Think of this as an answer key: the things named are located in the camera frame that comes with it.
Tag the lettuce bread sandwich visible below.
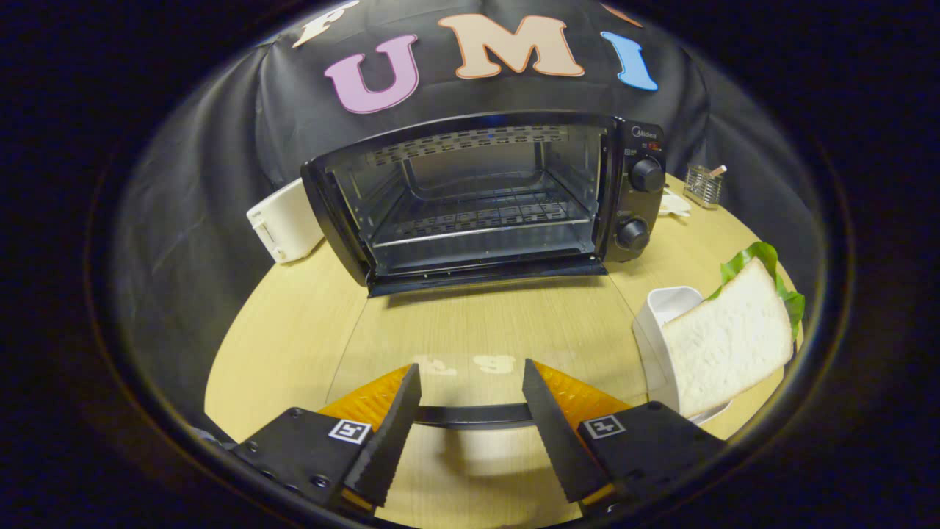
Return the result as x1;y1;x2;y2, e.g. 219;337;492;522
661;241;806;420

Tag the wire utensil holder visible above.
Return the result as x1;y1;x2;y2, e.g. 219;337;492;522
683;164;724;210

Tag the white divided plate of beans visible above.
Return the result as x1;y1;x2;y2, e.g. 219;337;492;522
657;190;693;219

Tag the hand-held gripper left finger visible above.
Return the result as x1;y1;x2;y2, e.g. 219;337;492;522
231;363;424;515

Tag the black toaster oven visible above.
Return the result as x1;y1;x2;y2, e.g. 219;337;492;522
300;110;669;431

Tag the white rectangular dish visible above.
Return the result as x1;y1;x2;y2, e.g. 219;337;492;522
633;287;735;427

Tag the white pop-up toaster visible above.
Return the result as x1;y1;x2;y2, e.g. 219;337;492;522
246;178;326;264

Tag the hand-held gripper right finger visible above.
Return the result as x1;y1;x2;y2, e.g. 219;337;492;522
522;359;729;517

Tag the black backdrop cloth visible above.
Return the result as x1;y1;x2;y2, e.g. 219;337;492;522
110;0;823;434

